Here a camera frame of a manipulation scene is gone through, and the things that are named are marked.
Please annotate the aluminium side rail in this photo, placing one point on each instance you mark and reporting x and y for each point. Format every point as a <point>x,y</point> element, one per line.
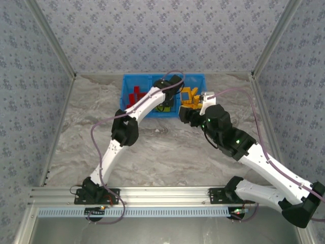
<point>62,114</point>
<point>267,127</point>

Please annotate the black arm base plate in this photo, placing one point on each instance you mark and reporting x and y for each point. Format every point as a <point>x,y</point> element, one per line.
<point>114,195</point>
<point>215,195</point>

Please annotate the long aluminium mounting rail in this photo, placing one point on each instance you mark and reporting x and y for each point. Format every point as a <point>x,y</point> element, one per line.
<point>165,194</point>

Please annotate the small controller board with LED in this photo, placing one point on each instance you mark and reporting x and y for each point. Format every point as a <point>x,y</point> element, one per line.
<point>92,212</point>
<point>234,214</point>

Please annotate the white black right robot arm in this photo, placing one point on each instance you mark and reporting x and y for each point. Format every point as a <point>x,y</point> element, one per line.
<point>274,170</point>

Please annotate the grey metal panel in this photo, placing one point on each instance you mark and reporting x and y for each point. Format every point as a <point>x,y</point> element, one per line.
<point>165,231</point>

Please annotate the aluminium frame leg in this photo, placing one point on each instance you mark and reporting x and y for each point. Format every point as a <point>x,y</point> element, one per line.
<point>310,236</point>
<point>26,223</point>

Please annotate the green lego brick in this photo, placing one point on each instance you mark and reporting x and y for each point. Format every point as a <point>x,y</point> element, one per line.
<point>167,109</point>

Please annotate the aluminium frame post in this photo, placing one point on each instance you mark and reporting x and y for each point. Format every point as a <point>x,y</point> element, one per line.
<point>274,38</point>
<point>52,38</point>

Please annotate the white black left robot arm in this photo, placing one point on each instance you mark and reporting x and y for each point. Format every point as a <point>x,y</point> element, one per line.
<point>109,160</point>

